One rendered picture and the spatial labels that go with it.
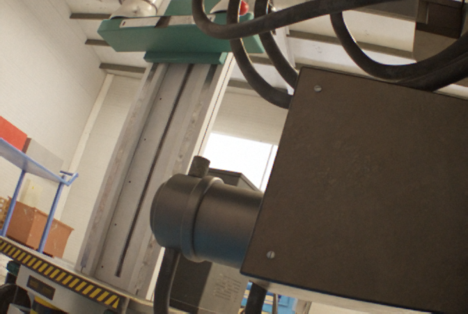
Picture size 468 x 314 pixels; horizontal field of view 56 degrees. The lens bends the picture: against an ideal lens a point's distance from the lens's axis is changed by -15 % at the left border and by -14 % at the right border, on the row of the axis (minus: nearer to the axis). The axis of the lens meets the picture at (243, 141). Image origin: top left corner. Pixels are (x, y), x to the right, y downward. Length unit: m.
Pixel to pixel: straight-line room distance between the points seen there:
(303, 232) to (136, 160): 1.43
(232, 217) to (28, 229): 12.03
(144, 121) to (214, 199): 1.24
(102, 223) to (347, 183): 1.39
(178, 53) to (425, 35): 1.14
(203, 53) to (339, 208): 1.41
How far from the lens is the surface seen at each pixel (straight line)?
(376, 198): 0.42
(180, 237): 0.63
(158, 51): 1.90
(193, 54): 1.80
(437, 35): 0.89
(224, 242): 0.60
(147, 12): 1.92
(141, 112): 1.84
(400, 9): 0.85
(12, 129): 3.31
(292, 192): 0.43
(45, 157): 3.57
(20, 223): 12.74
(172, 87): 1.88
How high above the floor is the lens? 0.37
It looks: 19 degrees up
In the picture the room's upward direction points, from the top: 18 degrees clockwise
